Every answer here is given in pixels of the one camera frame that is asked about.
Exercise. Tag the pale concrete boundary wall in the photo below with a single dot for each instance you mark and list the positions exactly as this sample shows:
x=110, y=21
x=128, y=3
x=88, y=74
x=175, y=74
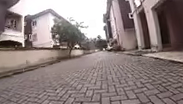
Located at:
x=16, y=57

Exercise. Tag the grey kerb strip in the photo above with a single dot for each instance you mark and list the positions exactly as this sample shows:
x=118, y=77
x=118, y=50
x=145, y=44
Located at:
x=18, y=71

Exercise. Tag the grey brick paved road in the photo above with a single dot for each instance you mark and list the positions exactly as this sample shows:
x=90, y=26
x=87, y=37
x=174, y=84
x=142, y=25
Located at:
x=94, y=88

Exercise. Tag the distant green trees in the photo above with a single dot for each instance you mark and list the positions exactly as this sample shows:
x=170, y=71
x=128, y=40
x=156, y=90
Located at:
x=95, y=44

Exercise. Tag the white house with dark roof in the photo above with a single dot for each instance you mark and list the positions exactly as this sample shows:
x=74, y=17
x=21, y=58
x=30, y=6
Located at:
x=41, y=30

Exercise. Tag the white vehicle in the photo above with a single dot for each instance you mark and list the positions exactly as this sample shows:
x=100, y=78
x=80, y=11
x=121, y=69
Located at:
x=109, y=48

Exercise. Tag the pale concrete pavement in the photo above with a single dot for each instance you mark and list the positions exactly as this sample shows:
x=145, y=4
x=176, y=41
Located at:
x=180, y=56

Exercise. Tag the green tree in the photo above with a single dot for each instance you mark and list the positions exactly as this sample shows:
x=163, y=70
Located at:
x=66, y=34

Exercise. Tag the beige and brown building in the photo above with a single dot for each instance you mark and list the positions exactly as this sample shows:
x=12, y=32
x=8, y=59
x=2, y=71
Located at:
x=121, y=24

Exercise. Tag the beige building with carport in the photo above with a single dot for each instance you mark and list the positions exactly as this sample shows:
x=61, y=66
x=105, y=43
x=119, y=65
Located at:
x=165, y=12

